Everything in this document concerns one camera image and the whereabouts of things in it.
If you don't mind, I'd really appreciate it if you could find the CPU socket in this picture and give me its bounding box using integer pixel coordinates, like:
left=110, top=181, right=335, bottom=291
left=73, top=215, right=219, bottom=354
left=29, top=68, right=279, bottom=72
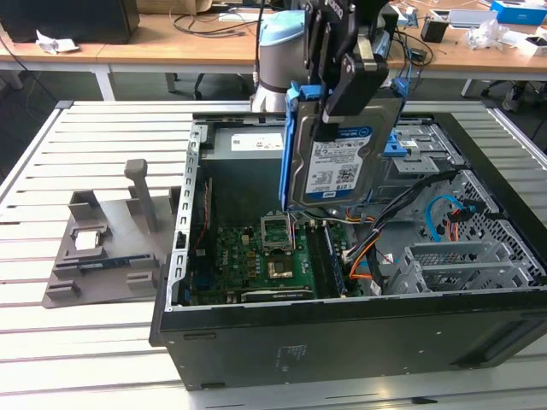
left=265, top=254, right=297, bottom=282

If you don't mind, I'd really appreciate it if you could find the grey shoe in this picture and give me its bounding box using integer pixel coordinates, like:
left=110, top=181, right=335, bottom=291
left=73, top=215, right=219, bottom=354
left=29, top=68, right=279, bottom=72
left=502, top=87, right=532, bottom=113

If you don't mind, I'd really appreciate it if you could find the clear plastic bag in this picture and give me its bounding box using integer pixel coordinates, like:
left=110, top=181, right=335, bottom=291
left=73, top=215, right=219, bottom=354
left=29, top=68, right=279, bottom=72
left=464, top=19, right=514, bottom=50

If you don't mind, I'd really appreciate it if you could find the blue wire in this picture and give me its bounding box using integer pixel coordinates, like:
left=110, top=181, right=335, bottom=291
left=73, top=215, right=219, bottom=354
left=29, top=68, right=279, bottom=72
left=425, top=194, right=462, bottom=243

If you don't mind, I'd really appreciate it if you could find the grey metal disk bay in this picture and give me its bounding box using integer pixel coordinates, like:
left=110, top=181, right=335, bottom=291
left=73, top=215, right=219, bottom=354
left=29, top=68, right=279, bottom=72
left=401, top=241, right=535, bottom=296

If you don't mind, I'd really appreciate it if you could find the black RAM slot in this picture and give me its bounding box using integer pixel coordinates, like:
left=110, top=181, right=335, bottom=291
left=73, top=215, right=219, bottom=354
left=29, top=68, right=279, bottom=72
left=305, top=224, right=330, bottom=300

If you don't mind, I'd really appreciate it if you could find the wooden desk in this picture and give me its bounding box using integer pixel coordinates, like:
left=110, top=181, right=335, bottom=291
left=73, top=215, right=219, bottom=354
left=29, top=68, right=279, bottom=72
left=0, top=40, right=115, bottom=102
left=96, top=0, right=547, bottom=102

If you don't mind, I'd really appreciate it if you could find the black open PC case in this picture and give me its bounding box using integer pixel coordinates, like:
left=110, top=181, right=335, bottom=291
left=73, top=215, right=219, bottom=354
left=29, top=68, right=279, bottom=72
left=148, top=111, right=547, bottom=390

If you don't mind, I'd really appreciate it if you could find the blue RAM stick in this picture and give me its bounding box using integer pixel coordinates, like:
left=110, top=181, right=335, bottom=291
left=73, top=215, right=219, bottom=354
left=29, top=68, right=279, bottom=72
left=76, top=257, right=130, bottom=272

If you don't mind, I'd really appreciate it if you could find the grey power supply unit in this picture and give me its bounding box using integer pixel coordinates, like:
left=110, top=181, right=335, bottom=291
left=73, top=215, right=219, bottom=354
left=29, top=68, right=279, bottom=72
left=199, top=127, right=285, bottom=228

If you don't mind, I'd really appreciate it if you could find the hard disk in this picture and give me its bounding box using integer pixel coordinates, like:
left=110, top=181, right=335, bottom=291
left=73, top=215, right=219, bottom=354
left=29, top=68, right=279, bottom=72
left=278, top=79, right=406, bottom=214

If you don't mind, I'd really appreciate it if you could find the green motherboard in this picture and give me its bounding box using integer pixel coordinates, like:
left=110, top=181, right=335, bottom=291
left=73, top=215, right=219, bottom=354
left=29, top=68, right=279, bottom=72
left=187, top=221, right=364, bottom=307

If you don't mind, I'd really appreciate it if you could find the grey plastic parts rack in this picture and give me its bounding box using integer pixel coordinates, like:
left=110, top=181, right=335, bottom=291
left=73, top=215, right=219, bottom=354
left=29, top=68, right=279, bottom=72
left=40, top=158, right=180, bottom=309

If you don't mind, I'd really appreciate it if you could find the large black box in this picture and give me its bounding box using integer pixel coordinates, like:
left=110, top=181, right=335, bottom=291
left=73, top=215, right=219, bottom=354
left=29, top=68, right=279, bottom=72
left=0, top=0, right=140, bottom=44

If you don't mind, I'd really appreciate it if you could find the blue plastic drive latch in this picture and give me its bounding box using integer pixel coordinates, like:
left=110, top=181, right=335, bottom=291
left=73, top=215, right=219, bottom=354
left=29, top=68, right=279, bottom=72
left=383, top=130, right=409, bottom=158

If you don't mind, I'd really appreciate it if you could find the silver CPU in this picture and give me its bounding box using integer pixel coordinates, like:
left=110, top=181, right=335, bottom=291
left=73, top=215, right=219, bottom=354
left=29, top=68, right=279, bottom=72
left=75, top=232, right=103, bottom=250

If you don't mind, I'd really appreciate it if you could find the grey flat tray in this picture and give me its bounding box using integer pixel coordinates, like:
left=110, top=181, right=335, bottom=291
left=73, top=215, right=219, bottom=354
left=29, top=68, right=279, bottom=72
left=448, top=9, right=499, bottom=29

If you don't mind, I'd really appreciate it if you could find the blue cardboard box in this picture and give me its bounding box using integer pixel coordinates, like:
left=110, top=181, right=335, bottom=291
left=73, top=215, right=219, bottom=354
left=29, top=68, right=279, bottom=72
left=489, top=0, right=547, bottom=25

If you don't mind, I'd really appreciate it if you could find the black cable bundle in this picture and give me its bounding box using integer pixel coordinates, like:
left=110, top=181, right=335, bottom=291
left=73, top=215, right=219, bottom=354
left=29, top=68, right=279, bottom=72
left=341, top=170, right=461, bottom=261

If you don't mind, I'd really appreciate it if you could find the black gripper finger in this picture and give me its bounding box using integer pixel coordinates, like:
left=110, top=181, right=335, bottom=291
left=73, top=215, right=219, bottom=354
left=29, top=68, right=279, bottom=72
left=315, top=53, right=390, bottom=140
left=306, top=8, right=332, bottom=93

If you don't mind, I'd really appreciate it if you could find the crumpled white paper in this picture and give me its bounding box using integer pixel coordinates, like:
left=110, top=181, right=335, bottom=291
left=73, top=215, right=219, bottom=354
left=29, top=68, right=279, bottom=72
left=36, top=29, right=81, bottom=55

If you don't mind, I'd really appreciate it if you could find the small white box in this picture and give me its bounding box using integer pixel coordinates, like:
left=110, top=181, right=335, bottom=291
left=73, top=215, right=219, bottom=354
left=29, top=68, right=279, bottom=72
left=523, top=36, right=547, bottom=57

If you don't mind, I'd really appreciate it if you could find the metal socket cover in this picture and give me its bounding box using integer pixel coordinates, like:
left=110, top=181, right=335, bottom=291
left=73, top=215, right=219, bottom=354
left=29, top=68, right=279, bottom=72
left=260, top=212, right=296, bottom=255

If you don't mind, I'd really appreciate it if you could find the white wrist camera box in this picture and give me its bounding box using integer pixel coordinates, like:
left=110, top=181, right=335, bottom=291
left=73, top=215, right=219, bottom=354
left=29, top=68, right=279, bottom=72
left=356, top=36, right=379, bottom=62

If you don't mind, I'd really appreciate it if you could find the grey metal drive cage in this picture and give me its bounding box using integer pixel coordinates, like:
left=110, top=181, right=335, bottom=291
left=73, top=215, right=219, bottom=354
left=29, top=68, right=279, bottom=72
left=371, top=122, right=465, bottom=204

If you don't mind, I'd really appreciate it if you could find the orange flat wire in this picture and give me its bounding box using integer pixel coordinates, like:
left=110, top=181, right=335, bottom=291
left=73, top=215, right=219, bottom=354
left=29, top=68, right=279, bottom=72
left=348, top=243, right=388, bottom=281

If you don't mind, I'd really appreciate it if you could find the black graphics card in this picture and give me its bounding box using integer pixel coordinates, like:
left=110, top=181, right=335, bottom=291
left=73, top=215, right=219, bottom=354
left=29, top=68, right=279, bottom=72
left=238, top=288, right=315, bottom=304

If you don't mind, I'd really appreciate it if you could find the orange wire with black plug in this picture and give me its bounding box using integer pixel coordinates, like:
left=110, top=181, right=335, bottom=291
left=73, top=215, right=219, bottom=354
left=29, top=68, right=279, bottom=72
left=444, top=204, right=475, bottom=243

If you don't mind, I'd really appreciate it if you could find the installed RAM stick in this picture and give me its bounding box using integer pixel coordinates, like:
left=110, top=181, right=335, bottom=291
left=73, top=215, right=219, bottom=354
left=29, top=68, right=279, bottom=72
left=322, top=222, right=346, bottom=296

